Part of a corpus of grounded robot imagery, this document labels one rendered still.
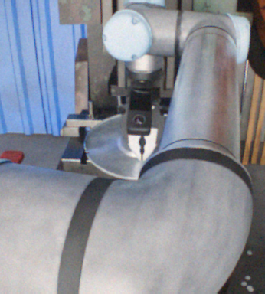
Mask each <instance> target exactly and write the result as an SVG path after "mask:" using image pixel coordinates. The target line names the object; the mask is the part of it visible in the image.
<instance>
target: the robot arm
mask: <svg viewBox="0 0 265 294"><path fill-rule="evenodd" d="M123 5H124V9H123V10H119V11H118V12H117V13H116V14H114V15H113V16H112V17H111V18H110V19H109V21H108V22H107V23H106V26H105V27H104V30H103V41H104V42H103V44H104V46H105V48H106V49H107V50H108V51H109V53H110V55H111V56H113V57H115V58H116V59H118V60H121V61H125V63H126V75H127V76H128V77H131V78H133V79H135V81H131V82H130V85H129V89H128V93H127V96H126V104H125V105H124V107H125V108H126V112H125V113H121V117H122V121H121V130H122V132H123V135H124V137H125V139H126V141H127V143H128V145H129V147H130V148H131V150H132V152H133V154H134V155H135V156H136V157H137V158H138V159H139V160H145V159H146V158H147V157H149V156H150V155H151V154H152V152H153V150H154V149H155V147H156V144H157V143H158V142H159V140H160V138H161V137H162V138H161V142H160V143H159V149H158V152H157V153H155V154H154V155H153V156H151V157H149V158H148V159H147V160H146V161H145V162H144V164H143V166H142V169H141V171H140V173H139V177H138V180H132V181H124V180H116V179H111V178H102V177H98V176H92V175H84V174H79V173H73V172H68V171H60V170H54V169H49V168H41V167H36V166H31V165H23V164H18V163H14V162H12V161H11V160H7V159H0V294H217V293H218V291H219V289H220V288H221V287H222V286H223V285H224V284H225V283H226V281H227V279H228V277H229V275H230V274H231V272H232V270H234V267H235V266H236V264H237V261H238V260H239V259H240V256H241V254H242V252H243V249H244V246H245V243H246V241H247V237H248V234H249V230H250V226H251V223H252V216H253V190H252V183H251V178H250V176H249V174H248V171H247V170H246V168H245V167H244V166H243V165H242V164H241V163H240V109H239V95H238V72H237V65H238V64H242V63H243V62H244V61H245V60H246V59H247V54H248V48H249V44H250V43H249V40H250V24H249V21H248V20H247V19H246V18H244V17H240V16H237V15H230V14H228V13H224V14H218V13H206V12H202V11H179V10H171V9H165V0H124V3H123ZM163 57H176V58H181V62H180V65H179V71H178V76H177V78H176V81H175V86H174V92H173V94H172V99H171V102H170V106H169V108H168V113H167V119H166V122H165V121H164V117H165V114H160V109H161V108H162V105H161V104H160V100H161V87H154V86H153V84H152V79H155V78H157V77H161V75H162V66H163ZM141 136H144V138H145V142H144V147H143V148H144V150H143V152H142V150H141V142H140V141H139V140H140V138H141Z"/></svg>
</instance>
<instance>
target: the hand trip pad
mask: <svg viewBox="0 0 265 294"><path fill-rule="evenodd" d="M0 159H7V160H11V161H12V162H14V163H18V164H21V162H22V161H23V159H24V153H23V152H22V151H10V150H9V151H5V152H3V153H2V154H1V156H0Z"/></svg>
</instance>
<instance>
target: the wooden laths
mask: <svg viewBox="0 0 265 294"><path fill-rule="evenodd" d="M248 68H249V63H248V61H247V59H246V62H245V70H244V82H243V87H242V90H243V91H242V96H241V101H240V127H241V122H242V113H243V109H244V97H245V92H246V84H247V72H248ZM259 85H260V78H259V77H258V76H257V75H256V74H255V76H254V87H253V92H252V99H251V104H250V115H249V119H248V127H247V135H246V139H245V144H244V155H243V160H242V165H247V162H248V157H249V149H250V142H251V138H252V134H253V127H254V120H255V115H256V113H255V112H256V107H257V97H258V93H259ZM262 87H263V89H262V93H261V96H260V97H261V100H260V107H259V115H258V118H257V129H256V132H255V137H254V147H253V151H252V155H251V160H250V163H251V164H256V160H257V153H258V146H259V143H260V137H261V129H262V125H263V118H264V117H263V115H264V111H265V80H263V85H262ZM260 165H265V138H264V142H263V148H262V155H261V159H260Z"/></svg>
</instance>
